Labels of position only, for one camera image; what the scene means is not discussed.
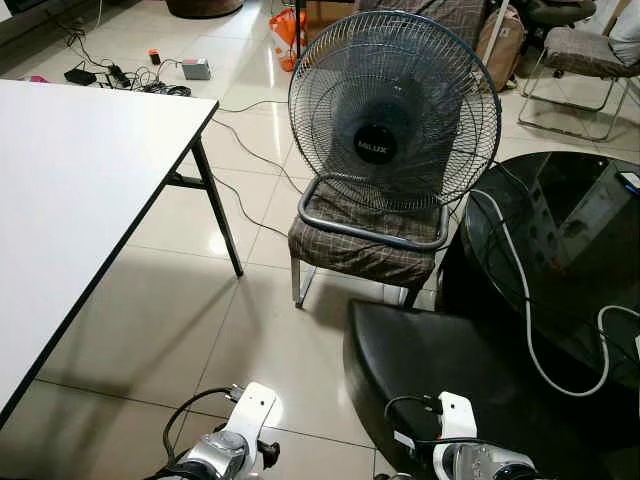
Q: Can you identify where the round black glass table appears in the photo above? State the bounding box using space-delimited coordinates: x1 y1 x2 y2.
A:
437 152 640 401

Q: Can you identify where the grey pillow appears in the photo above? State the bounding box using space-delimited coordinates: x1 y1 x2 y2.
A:
608 0 640 67

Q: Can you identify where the brown bag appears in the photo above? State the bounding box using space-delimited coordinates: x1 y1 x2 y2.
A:
475 5 528 93

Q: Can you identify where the black leather seat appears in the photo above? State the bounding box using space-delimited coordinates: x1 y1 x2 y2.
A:
343 299 640 480

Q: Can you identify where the black office chair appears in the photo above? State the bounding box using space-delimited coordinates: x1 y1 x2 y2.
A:
524 0 597 28

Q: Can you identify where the plaid cushioned metal chair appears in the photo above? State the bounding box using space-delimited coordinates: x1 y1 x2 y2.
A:
288 175 453 310

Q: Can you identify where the black MILUX electric fan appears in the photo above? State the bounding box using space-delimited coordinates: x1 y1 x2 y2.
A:
288 10 502 214

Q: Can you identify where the plaid chair backrest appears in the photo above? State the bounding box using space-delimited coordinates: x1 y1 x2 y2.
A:
355 0 491 43

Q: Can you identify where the orange plastic bag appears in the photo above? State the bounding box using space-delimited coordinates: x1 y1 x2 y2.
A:
268 8 309 73

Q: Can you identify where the black metal table leg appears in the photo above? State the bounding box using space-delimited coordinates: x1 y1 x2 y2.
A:
165 135 245 278

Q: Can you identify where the small grey box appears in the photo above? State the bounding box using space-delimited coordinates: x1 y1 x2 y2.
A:
180 58 212 81

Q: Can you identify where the dark round base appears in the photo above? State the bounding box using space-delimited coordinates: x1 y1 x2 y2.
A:
165 0 244 19

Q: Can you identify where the black power strip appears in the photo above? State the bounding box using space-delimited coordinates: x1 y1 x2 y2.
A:
105 64 136 89

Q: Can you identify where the black power adapter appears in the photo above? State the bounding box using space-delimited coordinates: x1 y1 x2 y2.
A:
64 67 98 86

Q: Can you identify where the white power cable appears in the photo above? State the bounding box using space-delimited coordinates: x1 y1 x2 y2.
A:
468 188 640 398

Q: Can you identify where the plaid chair with chrome frame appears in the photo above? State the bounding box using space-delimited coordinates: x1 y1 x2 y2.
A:
517 0 640 143

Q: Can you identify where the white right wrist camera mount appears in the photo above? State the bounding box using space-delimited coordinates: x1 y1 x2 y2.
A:
432 392 479 447

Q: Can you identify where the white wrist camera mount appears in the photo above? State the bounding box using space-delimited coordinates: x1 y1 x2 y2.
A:
222 382 279 457
432 392 479 447

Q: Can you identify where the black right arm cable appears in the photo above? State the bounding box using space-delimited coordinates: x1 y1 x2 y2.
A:
385 394 446 446

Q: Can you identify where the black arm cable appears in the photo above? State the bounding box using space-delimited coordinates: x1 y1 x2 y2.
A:
162 387 242 467
385 394 446 446

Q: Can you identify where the thin black floor cable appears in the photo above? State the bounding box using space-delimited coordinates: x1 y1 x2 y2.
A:
210 98 304 241

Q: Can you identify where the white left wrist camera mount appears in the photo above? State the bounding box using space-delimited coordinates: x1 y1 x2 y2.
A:
222 382 279 457

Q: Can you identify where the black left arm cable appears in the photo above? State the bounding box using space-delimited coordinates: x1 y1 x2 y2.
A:
162 387 242 467

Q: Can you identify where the black cable coil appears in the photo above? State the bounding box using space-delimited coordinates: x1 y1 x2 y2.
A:
140 80 193 98

